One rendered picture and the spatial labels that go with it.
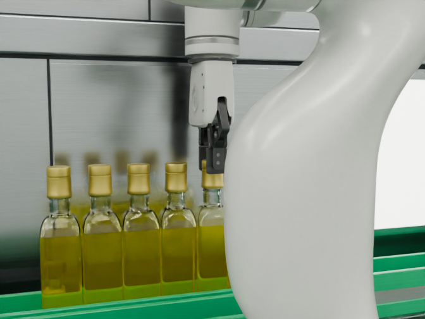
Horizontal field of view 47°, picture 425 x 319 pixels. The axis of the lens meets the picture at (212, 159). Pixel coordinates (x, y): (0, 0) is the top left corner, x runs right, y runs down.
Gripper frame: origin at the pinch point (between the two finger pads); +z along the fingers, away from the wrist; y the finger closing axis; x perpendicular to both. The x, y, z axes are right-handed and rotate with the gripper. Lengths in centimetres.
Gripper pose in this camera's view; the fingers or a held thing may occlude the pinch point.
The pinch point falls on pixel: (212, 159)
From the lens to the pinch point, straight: 77.3
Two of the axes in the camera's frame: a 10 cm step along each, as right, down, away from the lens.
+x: 9.6, -0.3, 2.9
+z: 0.0, 9.9, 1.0
